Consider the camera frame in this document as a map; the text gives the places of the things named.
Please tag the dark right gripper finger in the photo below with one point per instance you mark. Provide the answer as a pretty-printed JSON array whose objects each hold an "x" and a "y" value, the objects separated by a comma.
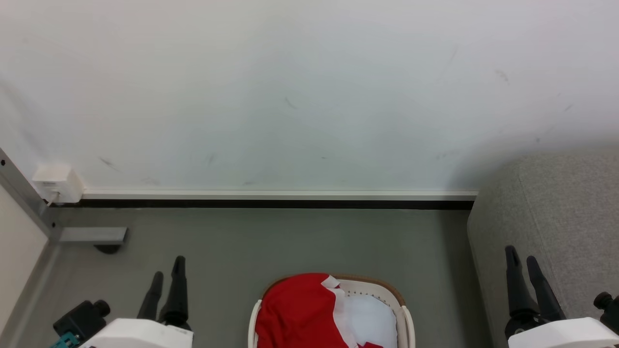
[
  {"x": 518, "y": 290},
  {"x": 545, "y": 295}
]

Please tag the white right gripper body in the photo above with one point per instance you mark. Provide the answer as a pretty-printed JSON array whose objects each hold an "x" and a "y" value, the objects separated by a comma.
[{"x": 566, "y": 336}]

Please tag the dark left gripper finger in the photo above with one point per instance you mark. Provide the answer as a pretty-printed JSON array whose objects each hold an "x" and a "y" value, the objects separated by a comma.
[
  {"x": 151, "y": 299},
  {"x": 177, "y": 295}
]

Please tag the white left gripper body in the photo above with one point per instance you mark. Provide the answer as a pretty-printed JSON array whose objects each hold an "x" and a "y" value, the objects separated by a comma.
[{"x": 140, "y": 336}]

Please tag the grey upholstered seat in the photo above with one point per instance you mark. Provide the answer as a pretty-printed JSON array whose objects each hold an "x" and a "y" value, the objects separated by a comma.
[{"x": 561, "y": 217}]

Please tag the red cloth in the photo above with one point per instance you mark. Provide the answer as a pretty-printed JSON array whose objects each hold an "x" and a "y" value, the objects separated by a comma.
[{"x": 297, "y": 314}]

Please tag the white cloth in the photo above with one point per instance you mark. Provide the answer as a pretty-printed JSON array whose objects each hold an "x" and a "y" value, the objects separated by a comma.
[{"x": 370, "y": 321}]

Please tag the white laundry basket brown rim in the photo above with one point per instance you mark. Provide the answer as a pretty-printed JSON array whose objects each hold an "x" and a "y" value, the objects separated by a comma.
[{"x": 404, "y": 319}]

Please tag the white and black baseboard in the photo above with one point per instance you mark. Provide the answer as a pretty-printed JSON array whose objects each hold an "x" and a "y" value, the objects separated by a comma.
[{"x": 275, "y": 199}]

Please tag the beige partition panel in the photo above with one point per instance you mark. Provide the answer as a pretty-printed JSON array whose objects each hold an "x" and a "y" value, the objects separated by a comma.
[{"x": 17, "y": 256}]

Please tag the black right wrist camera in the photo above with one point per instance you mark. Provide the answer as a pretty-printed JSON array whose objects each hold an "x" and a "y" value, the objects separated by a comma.
[{"x": 609, "y": 309}]

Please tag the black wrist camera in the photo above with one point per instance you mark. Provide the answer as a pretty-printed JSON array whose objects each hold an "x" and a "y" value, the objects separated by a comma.
[
  {"x": 609, "y": 309},
  {"x": 82, "y": 319}
]

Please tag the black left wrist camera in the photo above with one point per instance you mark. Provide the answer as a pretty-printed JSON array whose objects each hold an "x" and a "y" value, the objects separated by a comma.
[{"x": 82, "y": 319}]

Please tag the teal camera mount bracket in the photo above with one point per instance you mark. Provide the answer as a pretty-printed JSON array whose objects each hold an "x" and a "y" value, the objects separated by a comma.
[{"x": 65, "y": 341}]

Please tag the white wall socket box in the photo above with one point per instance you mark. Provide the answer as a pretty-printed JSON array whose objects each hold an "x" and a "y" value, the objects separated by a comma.
[{"x": 58, "y": 183}]

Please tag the grey metal frame post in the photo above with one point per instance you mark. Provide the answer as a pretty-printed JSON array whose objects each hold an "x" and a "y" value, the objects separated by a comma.
[{"x": 24, "y": 195}]

